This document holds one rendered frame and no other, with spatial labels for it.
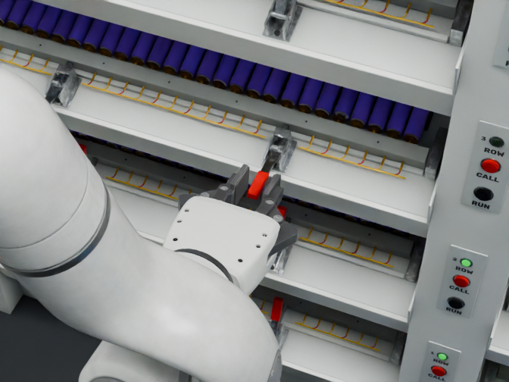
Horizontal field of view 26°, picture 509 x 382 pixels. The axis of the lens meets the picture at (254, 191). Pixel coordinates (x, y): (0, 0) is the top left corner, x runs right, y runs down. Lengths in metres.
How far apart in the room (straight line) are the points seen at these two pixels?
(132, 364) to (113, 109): 0.43
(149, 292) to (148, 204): 0.60
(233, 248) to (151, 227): 0.37
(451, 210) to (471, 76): 0.19
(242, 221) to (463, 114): 0.24
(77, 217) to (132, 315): 0.14
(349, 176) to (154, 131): 0.23
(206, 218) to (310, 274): 0.31
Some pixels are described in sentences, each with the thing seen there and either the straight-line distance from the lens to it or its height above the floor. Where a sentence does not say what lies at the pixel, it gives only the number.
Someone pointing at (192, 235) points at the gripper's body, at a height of 0.60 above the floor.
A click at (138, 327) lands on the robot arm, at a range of 0.83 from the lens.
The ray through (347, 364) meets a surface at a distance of 1.52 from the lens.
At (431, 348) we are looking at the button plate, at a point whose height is 0.29.
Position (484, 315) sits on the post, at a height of 0.39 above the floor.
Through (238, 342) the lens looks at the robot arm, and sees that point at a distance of 0.87.
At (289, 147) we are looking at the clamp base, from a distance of 1.21.
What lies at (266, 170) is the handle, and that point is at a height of 0.55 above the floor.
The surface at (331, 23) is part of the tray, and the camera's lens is 1.08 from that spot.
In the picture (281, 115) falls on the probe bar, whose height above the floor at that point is 0.56.
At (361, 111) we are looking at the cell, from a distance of 1.21.
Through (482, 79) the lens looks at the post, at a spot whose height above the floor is 0.74.
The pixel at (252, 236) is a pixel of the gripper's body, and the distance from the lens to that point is 1.07.
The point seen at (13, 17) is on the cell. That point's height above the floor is 0.56.
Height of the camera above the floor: 1.44
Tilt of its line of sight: 51 degrees down
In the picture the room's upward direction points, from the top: straight up
